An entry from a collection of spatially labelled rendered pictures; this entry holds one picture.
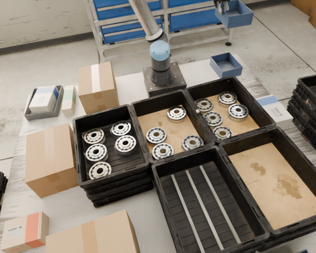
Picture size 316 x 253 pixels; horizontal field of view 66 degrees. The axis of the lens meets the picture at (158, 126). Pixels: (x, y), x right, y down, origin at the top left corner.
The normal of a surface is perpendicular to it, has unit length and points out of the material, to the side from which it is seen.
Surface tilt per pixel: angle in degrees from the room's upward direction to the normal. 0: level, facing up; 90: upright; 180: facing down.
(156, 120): 0
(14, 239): 0
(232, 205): 0
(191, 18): 90
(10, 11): 90
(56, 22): 90
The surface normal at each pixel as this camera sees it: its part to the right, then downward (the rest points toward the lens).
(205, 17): 0.21, 0.72
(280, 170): -0.08, -0.66
